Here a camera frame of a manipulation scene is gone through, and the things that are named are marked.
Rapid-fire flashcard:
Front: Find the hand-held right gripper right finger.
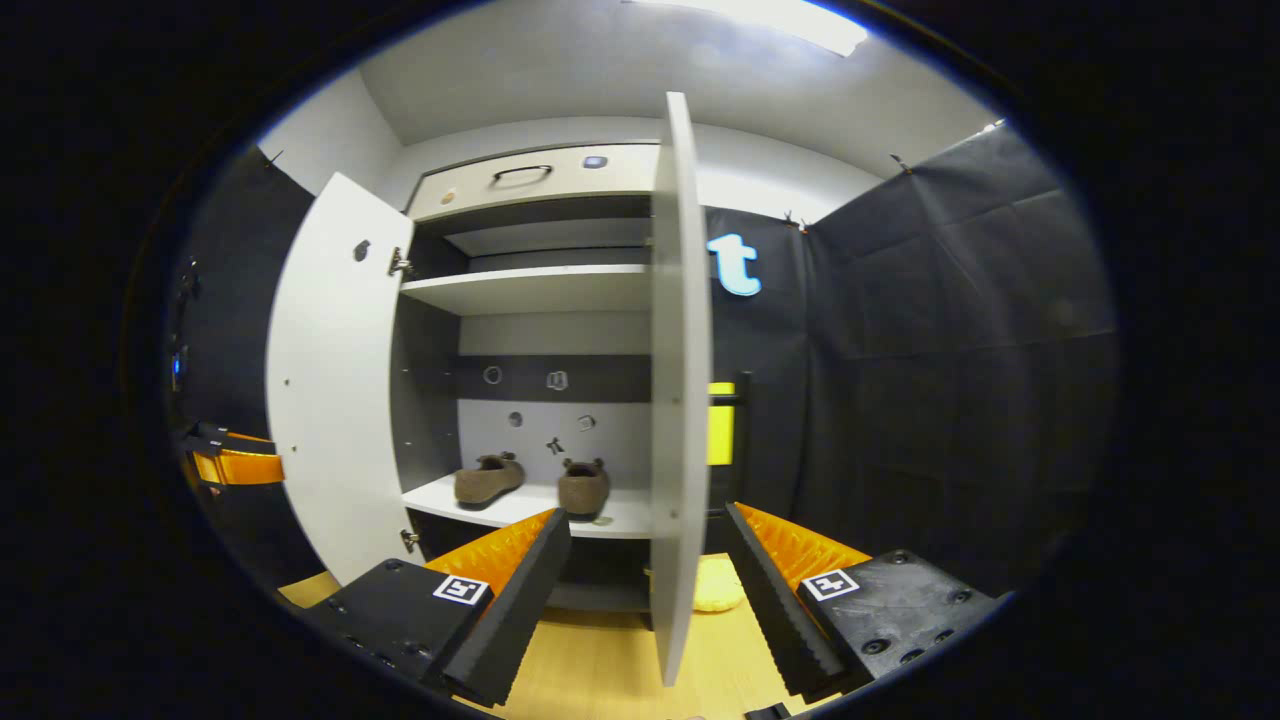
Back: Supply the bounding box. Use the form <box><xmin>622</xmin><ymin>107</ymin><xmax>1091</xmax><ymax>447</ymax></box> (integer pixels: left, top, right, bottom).
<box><xmin>724</xmin><ymin>500</ymin><xmax>1006</xmax><ymax>703</ymax></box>

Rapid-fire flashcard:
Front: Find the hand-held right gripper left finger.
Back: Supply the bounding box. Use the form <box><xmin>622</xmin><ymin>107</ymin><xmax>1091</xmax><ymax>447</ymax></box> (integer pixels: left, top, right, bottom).
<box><xmin>300</xmin><ymin>507</ymin><xmax>573</xmax><ymax>707</ymax></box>

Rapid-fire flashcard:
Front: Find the white shoe cabinet door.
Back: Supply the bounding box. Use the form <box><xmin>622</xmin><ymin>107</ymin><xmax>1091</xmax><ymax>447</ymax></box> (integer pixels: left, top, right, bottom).
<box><xmin>265</xmin><ymin>172</ymin><xmax>416</xmax><ymax>586</ymax></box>
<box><xmin>648</xmin><ymin>92</ymin><xmax>714</xmax><ymax>688</ymax></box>

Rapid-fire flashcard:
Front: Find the brown fuzzy shoe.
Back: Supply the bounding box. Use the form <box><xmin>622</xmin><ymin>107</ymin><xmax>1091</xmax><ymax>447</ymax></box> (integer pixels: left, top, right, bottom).
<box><xmin>558</xmin><ymin>458</ymin><xmax>611</xmax><ymax>519</ymax></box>
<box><xmin>455</xmin><ymin>452</ymin><xmax>526</xmax><ymax>511</ymax></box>

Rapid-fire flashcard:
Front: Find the grey white shoe cabinet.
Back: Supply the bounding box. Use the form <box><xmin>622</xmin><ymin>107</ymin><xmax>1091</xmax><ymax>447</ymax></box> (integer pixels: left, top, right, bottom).
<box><xmin>390</xmin><ymin>143</ymin><xmax>661</xmax><ymax>613</ymax></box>

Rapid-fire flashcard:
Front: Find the white cabinet shelf board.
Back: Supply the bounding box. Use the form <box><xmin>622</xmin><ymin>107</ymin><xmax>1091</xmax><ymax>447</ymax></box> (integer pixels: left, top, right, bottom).
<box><xmin>402</xmin><ymin>474</ymin><xmax>653</xmax><ymax>541</ymax></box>
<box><xmin>400</xmin><ymin>264</ymin><xmax>653</xmax><ymax>318</ymax></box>

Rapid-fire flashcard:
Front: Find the beige cabinet drawer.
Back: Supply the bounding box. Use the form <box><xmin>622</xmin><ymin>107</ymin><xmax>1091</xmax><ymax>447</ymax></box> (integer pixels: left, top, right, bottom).
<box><xmin>408</xmin><ymin>143</ymin><xmax>661</xmax><ymax>223</ymax></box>

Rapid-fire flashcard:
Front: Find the pale yellow soft object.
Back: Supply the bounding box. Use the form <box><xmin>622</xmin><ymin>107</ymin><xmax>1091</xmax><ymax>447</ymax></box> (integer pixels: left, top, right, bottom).
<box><xmin>693</xmin><ymin>555</ymin><xmax>746</xmax><ymax>614</ymax></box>

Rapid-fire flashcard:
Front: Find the long ceiling light panel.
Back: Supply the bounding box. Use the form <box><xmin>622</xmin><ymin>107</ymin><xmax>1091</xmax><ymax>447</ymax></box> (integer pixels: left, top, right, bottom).
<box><xmin>635</xmin><ymin>0</ymin><xmax>869</xmax><ymax>58</ymax></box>

